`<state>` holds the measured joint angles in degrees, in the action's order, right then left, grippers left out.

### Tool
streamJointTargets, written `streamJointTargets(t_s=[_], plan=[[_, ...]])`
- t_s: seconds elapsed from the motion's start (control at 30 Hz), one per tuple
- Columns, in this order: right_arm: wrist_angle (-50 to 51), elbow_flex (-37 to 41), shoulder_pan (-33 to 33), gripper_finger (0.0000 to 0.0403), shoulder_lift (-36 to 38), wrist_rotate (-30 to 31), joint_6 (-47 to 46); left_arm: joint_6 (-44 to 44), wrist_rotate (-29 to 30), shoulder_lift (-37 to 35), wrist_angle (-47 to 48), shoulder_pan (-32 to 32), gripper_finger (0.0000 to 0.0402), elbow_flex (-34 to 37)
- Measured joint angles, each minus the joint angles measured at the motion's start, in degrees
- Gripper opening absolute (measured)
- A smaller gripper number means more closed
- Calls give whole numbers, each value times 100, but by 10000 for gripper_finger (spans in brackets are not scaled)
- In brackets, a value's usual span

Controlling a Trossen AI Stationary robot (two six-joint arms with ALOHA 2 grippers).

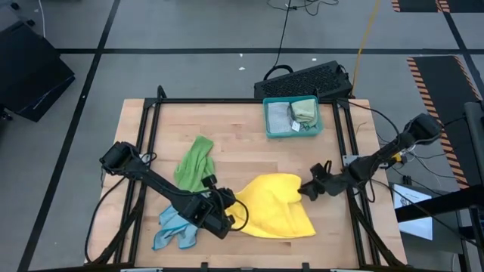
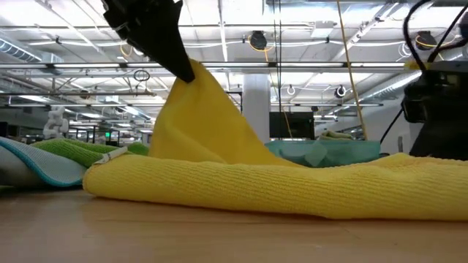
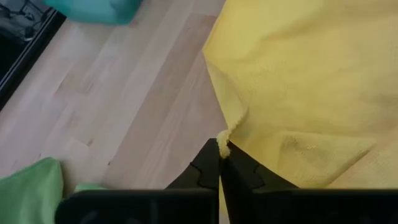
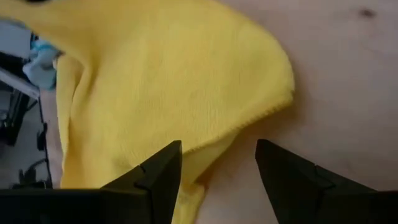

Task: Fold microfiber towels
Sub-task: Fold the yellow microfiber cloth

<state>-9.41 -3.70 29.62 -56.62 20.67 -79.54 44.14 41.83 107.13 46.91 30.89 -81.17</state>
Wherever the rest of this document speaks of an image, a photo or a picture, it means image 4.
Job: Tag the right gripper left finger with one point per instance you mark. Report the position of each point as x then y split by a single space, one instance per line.
124 202

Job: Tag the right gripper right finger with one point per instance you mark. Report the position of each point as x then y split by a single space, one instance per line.
311 199

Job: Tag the yellow microfiber towel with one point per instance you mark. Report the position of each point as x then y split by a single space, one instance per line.
171 77

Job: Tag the light blue microfiber towel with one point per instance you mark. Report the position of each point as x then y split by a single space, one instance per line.
43 68

